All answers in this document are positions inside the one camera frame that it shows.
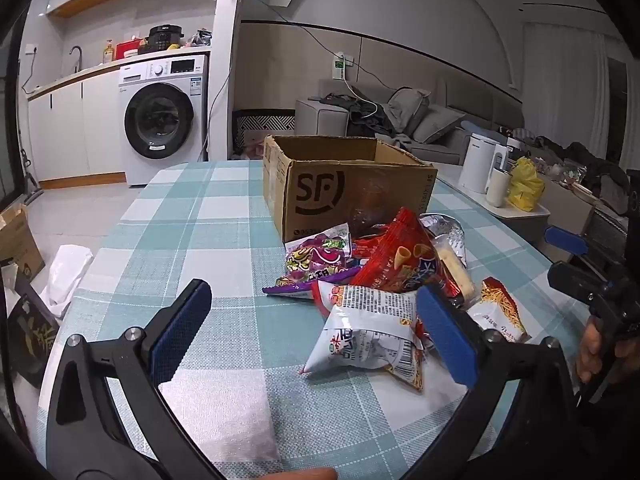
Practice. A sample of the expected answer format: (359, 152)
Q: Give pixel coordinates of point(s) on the yellow plastic bag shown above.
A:
(525, 187)

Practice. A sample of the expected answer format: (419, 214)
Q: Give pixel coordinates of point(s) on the person's right hand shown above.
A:
(586, 355)

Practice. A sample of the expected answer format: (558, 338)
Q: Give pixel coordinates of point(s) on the cardboard box with flaps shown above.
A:
(17, 240)

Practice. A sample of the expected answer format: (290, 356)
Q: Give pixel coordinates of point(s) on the person's right forearm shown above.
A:
(615, 440)

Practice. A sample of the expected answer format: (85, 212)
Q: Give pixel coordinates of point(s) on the beige storage box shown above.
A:
(565, 205)

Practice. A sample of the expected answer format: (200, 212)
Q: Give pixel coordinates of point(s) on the pink cloth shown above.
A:
(252, 150)

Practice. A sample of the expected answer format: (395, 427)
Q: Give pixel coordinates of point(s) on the light grey cushion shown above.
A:
(437, 122)

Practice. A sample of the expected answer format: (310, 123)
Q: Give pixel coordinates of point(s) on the dark jacket pile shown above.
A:
(585, 160)

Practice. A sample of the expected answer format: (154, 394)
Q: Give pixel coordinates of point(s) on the white wall socket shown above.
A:
(340, 67)

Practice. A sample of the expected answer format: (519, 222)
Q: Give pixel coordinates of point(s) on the red cone snack packet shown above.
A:
(400, 255)

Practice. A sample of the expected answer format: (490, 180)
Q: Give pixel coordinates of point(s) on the grey sofa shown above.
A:
(320, 120)

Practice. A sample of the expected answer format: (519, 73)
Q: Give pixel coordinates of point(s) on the black patterned basket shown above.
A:
(260, 122)

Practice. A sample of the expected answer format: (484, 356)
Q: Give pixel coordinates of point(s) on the white base cabinets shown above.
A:
(75, 125)

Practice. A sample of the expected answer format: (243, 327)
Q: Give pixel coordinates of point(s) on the silver snack packet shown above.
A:
(445, 227)

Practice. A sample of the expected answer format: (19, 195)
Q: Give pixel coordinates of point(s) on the brown cardboard box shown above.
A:
(320, 190)

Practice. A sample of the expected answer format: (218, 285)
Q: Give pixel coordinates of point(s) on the white cup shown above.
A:
(497, 190)

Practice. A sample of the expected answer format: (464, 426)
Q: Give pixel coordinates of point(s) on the small wall outlet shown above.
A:
(31, 50)

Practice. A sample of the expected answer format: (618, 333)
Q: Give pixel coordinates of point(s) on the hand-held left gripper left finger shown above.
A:
(180, 330)

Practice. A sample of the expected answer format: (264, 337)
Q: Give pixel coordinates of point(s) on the purple grape snack packet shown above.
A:
(312, 260)

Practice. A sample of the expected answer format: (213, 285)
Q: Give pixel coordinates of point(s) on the dark clothes pile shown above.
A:
(360, 115)

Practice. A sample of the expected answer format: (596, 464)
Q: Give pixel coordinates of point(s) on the black pressure cooker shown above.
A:
(162, 40)

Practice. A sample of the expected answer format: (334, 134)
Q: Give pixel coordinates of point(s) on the yellow bottle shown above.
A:
(108, 54)

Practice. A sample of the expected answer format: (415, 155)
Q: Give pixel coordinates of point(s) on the white coffee table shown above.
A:
(520, 220)

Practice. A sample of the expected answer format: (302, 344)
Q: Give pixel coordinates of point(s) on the red box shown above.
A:
(129, 50)

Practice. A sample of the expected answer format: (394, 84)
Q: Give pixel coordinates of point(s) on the checked teal tablecloth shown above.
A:
(210, 240)

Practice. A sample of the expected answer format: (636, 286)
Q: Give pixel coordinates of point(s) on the white washing machine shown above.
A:
(160, 115)

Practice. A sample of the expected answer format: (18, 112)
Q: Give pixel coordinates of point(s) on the white plastic bag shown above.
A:
(67, 275)

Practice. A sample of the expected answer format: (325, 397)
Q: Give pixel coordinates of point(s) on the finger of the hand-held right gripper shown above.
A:
(575, 282)
(567, 241)

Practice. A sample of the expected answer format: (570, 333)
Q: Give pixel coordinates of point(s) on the noodle snack packet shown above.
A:
(495, 310)

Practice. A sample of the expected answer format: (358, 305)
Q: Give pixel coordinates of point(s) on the person's left hand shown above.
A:
(305, 475)

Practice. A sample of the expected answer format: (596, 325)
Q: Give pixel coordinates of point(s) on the stick vacuum cleaner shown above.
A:
(29, 180)

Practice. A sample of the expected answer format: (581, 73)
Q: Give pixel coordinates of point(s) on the black printed bag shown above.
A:
(30, 335)

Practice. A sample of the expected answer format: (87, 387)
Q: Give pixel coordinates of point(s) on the kitchen faucet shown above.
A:
(78, 57)

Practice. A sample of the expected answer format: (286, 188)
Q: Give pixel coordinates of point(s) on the white and red snack packet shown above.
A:
(360, 330)

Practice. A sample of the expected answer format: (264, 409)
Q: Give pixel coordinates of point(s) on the white electric kettle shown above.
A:
(475, 165)

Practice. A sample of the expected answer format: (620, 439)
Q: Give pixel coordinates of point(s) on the dark snack bags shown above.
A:
(200, 39)

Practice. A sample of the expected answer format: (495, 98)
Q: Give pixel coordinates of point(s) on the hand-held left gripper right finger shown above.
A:
(445, 335)

